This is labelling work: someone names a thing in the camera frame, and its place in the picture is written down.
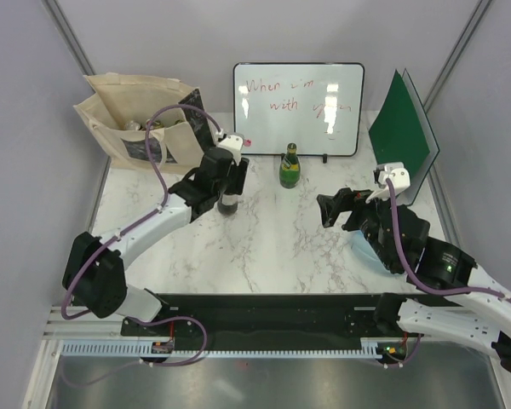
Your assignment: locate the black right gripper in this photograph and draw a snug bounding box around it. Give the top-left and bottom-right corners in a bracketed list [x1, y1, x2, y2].
[315, 186, 398, 270]

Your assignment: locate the Coca-Cola glass bottle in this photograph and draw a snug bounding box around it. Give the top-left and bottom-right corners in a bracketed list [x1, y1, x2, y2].
[217, 193, 238, 216]

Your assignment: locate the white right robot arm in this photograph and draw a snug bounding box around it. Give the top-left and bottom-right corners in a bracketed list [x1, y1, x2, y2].
[317, 187, 511, 373]

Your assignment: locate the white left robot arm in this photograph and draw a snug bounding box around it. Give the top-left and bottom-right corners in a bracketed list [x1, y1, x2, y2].
[61, 147, 250, 335]

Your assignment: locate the beige canvas tote bag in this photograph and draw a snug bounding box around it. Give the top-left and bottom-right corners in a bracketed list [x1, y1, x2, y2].
[74, 73, 215, 175]

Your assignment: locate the light blue face mask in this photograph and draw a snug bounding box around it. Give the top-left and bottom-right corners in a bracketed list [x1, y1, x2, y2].
[349, 231, 391, 275]

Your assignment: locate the green folder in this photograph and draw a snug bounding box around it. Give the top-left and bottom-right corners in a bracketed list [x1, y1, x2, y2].
[369, 70, 440, 205]

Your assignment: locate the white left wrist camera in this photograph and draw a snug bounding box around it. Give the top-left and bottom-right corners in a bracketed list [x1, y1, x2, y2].
[217, 133, 244, 165]

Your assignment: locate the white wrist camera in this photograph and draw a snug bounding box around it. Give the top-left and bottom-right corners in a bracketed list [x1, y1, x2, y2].
[217, 133, 244, 165]
[365, 162, 411, 204]

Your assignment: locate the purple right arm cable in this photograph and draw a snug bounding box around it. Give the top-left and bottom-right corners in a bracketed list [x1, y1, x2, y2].
[385, 181, 511, 312]

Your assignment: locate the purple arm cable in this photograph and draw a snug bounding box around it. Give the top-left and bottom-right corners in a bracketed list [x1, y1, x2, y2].
[61, 104, 227, 320]
[385, 181, 511, 312]

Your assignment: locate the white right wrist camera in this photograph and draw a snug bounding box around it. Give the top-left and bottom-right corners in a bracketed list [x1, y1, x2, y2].
[365, 162, 411, 204]

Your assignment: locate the small whiteboard black frame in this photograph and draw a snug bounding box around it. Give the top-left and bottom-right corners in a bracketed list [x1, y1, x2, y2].
[233, 62, 365, 157]

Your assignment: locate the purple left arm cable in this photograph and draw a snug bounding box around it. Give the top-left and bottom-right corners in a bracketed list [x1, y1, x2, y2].
[61, 104, 227, 320]

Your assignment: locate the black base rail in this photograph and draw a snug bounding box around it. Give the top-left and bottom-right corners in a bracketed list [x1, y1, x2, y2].
[121, 293, 408, 350]

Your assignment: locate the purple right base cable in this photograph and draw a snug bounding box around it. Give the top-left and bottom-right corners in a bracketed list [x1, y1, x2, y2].
[376, 331, 422, 370]

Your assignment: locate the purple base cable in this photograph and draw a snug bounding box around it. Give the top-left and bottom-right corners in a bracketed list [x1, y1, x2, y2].
[61, 315, 208, 388]
[376, 331, 422, 370]

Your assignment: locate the white slotted cable duct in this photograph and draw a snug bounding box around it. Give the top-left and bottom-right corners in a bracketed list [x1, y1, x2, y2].
[60, 340, 405, 359]

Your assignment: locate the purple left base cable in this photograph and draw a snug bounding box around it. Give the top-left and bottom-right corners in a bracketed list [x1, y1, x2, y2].
[61, 315, 208, 388]

